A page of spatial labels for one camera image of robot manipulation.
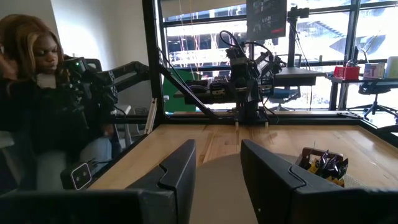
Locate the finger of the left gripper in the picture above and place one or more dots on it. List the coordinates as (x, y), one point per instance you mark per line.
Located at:
(253, 87)
(242, 87)

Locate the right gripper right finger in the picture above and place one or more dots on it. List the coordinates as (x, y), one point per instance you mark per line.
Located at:
(264, 180)

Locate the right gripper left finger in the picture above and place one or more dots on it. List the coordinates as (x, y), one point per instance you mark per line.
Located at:
(183, 174)

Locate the wooden tea caddy box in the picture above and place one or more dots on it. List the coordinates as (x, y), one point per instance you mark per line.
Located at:
(306, 151)

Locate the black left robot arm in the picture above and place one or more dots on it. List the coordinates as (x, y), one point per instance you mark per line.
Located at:
(248, 112)

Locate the blue chair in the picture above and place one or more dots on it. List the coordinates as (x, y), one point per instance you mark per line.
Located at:
(284, 93)

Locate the round grey table mat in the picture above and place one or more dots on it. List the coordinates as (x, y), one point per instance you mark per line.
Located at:
(224, 186)

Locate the green panel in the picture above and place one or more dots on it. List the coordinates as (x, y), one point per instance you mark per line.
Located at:
(177, 93)

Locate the black monitor stand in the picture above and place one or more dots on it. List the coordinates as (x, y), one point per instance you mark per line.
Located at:
(292, 40)

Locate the black computer monitor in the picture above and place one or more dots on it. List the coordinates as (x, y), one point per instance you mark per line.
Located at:
(265, 18)

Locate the black office desk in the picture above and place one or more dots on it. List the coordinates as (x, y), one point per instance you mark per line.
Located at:
(334, 93)

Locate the red storage box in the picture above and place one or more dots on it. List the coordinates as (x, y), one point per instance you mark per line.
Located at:
(346, 73)

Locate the black office chair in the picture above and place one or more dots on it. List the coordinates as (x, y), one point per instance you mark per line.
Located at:
(373, 88)

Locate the white cardboard box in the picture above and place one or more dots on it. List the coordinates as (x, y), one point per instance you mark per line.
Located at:
(374, 70)

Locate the white paper roll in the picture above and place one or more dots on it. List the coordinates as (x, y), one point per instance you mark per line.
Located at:
(392, 67)

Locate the person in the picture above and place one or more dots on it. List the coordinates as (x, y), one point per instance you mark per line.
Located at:
(31, 46)

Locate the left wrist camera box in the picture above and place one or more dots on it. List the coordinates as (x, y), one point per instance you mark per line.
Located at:
(236, 57)

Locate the silver metal bracket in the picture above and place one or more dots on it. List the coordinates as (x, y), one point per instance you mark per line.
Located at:
(151, 115)

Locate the black table-level camera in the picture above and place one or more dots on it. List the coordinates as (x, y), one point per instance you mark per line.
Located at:
(81, 175)

